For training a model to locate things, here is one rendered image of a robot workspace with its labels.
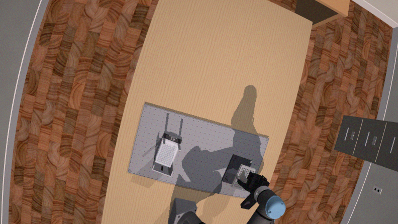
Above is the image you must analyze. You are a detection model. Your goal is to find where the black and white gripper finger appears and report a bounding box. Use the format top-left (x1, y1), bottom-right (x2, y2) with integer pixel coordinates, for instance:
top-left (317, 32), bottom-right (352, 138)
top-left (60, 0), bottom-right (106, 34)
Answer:
top-left (236, 171), bottom-right (247, 189)

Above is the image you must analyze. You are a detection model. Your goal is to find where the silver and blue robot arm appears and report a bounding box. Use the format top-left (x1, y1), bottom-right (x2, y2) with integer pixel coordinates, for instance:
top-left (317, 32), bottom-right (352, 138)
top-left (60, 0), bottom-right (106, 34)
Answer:
top-left (177, 186), bottom-right (286, 224)

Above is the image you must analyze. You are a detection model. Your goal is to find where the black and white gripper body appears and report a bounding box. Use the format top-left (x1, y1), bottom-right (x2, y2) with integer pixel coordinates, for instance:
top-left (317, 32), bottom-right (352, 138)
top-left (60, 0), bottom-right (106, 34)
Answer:
top-left (245, 172), bottom-right (270, 196)

